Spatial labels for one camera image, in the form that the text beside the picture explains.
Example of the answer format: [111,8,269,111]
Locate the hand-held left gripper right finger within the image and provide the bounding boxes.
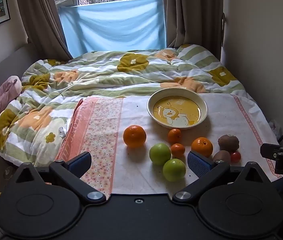
[173,151,270,203]

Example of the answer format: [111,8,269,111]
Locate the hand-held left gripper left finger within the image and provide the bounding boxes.
[15,151,107,205]

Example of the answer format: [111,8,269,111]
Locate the medium orange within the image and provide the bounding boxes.
[191,137,213,158]

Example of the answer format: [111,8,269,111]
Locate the plain brown kiwi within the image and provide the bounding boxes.
[212,150,231,164]

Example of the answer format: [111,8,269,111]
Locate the small mandarin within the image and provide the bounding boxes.
[170,143,186,158]
[168,128,182,143]

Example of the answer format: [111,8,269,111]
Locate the green apple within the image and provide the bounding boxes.
[149,143,172,166]
[163,158,186,182]

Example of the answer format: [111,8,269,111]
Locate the kiwi with sticker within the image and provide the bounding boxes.
[218,134,240,152]

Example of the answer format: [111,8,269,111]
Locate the cream bowl with bear print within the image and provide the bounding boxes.
[147,88,208,130]

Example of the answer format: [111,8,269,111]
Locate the large orange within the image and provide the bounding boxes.
[123,125,147,148]

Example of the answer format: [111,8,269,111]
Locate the white cloth with pink floral border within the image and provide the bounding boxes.
[54,94,282,195]

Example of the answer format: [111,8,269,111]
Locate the striped flower print blanket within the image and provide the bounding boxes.
[0,44,247,167]

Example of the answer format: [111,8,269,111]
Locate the pink plush toy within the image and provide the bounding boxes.
[0,76,23,120]

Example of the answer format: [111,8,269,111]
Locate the light blue window cloth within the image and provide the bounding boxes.
[58,0,167,58]

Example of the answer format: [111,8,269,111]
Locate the brown curtain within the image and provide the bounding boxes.
[159,0,223,55]
[13,0,72,60]

